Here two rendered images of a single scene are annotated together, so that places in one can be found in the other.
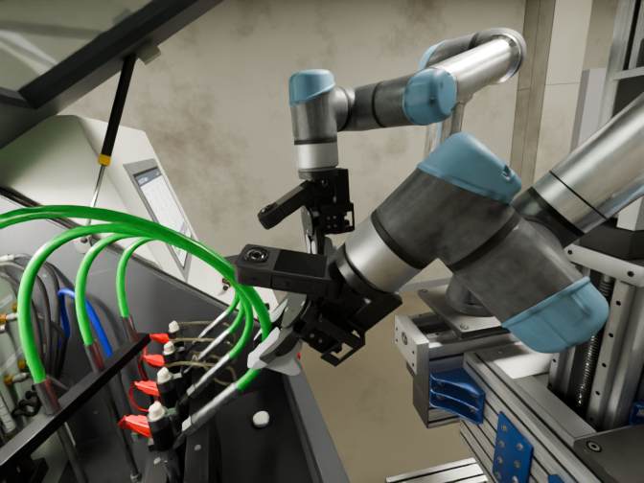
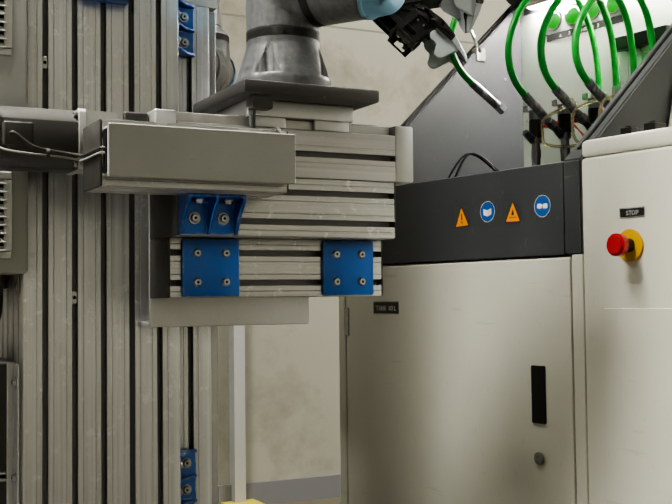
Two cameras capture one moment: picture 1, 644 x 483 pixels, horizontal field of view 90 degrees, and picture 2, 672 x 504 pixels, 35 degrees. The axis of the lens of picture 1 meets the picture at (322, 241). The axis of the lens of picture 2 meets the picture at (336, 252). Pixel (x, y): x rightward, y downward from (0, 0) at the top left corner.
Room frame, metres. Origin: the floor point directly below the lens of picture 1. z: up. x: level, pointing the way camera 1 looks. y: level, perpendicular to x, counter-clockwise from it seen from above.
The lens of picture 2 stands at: (2.35, -0.85, 0.72)
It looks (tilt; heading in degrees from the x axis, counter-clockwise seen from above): 2 degrees up; 161
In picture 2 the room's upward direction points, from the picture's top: 1 degrees counter-clockwise
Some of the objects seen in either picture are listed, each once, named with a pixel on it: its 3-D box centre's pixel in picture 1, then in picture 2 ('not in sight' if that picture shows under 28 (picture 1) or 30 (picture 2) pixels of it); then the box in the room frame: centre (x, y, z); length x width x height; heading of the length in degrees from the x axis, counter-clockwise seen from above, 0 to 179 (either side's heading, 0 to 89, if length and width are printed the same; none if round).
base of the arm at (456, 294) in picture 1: (477, 284); (283, 65); (0.73, -0.39, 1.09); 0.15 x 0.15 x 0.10
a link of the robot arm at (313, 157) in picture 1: (316, 157); not in sight; (0.58, 0.00, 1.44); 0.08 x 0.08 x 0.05
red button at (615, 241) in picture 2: not in sight; (622, 245); (0.89, 0.12, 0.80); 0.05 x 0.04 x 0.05; 17
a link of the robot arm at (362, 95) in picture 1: (360, 108); not in sight; (0.63, -0.09, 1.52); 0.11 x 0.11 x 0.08; 41
